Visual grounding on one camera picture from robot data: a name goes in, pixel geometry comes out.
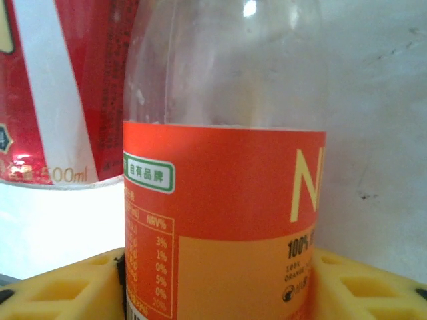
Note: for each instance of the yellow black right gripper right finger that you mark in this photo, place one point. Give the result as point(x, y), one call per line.
point(367, 293)

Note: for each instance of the bottle with red gold label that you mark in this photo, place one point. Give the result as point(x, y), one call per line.
point(66, 100)

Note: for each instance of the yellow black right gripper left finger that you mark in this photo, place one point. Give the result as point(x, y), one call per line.
point(60, 293)

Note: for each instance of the bottle with orange NFC label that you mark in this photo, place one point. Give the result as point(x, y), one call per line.
point(217, 183)

